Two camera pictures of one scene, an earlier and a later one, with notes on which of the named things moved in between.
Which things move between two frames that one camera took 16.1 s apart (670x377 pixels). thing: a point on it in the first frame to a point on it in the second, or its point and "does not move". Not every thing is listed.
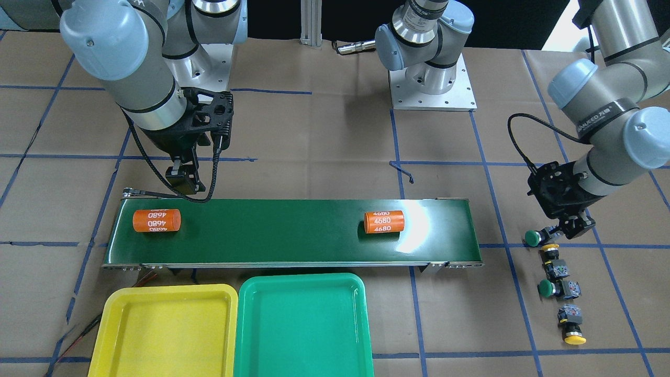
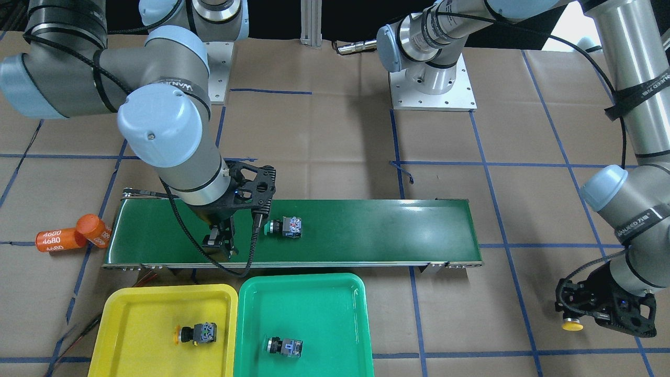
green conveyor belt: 289,234 does not move
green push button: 566,289 to 289,226
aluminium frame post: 311,23 does not move
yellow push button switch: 556,269 to 202,333
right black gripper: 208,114 to 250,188
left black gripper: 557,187 to 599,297
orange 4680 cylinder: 156,220 to 89,227
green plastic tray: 302,325 does not move
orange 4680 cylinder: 384,221 to 59,239
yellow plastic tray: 172,330 does not move
